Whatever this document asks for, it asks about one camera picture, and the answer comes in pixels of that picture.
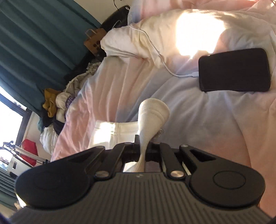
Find white knit trousers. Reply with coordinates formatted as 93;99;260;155
88;98;170;172

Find red bag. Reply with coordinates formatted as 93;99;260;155
20;139;38;166

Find white puffy jacket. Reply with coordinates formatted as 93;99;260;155
40;125;58;155

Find white side table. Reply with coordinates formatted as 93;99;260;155
7;156;33;178

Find pink and blue duvet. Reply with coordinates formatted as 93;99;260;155
51;1;275;216

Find black garment pile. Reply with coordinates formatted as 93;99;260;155
39;112;65;135

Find white printed garment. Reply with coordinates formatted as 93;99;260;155
56;73;90;123

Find mustard yellow garment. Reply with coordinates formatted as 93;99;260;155
43;88;61;118

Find black smartphone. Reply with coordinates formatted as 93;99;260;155
198;48;271;92

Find brown paper bag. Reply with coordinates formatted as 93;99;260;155
84;28;107;56

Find dark green curtain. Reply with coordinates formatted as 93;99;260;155
1;1;100;113

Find cream pillow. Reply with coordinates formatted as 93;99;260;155
101;9;275;76

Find white charging cable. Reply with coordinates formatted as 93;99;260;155
129;24;199;78

